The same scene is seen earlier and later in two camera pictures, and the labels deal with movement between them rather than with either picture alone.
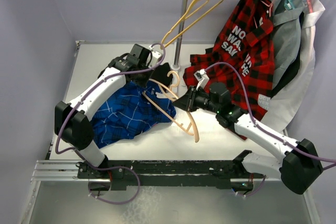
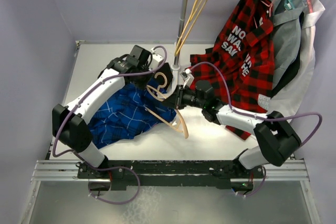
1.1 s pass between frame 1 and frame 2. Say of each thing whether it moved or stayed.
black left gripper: stayed
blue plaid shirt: stayed
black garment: stayed
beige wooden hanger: moved
